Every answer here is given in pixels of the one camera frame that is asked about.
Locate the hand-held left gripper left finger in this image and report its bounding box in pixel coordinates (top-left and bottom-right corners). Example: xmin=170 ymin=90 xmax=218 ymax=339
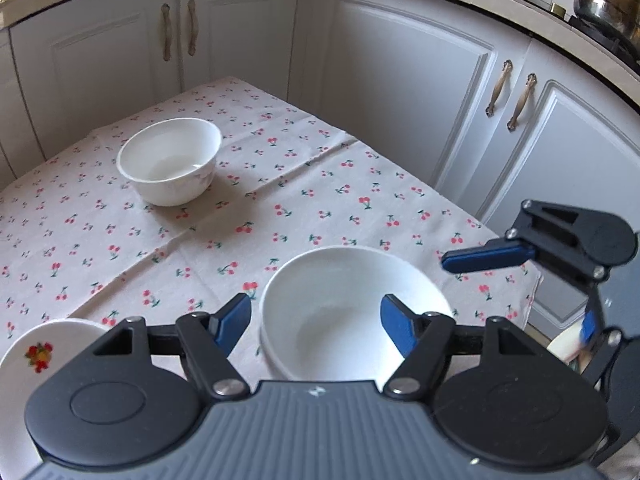
xmin=92 ymin=292 xmax=252 ymax=401

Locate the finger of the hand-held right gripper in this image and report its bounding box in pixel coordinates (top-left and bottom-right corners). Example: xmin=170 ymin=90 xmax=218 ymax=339
xmin=579 ymin=281 xmax=627 ymax=387
xmin=441 ymin=199 xmax=609 ymax=284

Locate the cherry print tablecloth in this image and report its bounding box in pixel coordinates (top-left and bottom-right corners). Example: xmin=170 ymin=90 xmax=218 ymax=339
xmin=0 ymin=76 xmax=545 ymax=461

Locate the white cabinet door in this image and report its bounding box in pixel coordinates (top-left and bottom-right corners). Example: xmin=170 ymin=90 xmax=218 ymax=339
xmin=320 ymin=0 xmax=533 ymax=218
xmin=10 ymin=0 xmax=182 ymax=161
xmin=0 ymin=25 xmax=51 ymax=181
xmin=179 ymin=0 xmax=302 ymax=106
xmin=480 ymin=40 xmax=640 ymax=326

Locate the plain white bowl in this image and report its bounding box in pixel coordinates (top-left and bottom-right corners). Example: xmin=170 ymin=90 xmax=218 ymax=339
xmin=116 ymin=117 xmax=223 ymax=206

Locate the small deep fruit-print plate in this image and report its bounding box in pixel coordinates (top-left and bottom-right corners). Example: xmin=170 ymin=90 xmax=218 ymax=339
xmin=0 ymin=317 xmax=118 ymax=480

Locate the brass cabinet handle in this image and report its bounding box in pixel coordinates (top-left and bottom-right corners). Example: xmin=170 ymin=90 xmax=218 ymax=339
xmin=506 ymin=73 xmax=537 ymax=132
xmin=485 ymin=59 xmax=514 ymax=118
xmin=186 ymin=0 xmax=198 ymax=57
xmin=160 ymin=3 xmax=172 ymax=62

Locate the white bowl pink floral print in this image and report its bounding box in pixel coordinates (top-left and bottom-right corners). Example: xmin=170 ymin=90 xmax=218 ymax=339
xmin=259 ymin=245 xmax=455 ymax=382

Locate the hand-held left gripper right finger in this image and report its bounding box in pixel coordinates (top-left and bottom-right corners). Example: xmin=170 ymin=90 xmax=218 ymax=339
xmin=380 ymin=294 xmax=532 ymax=402

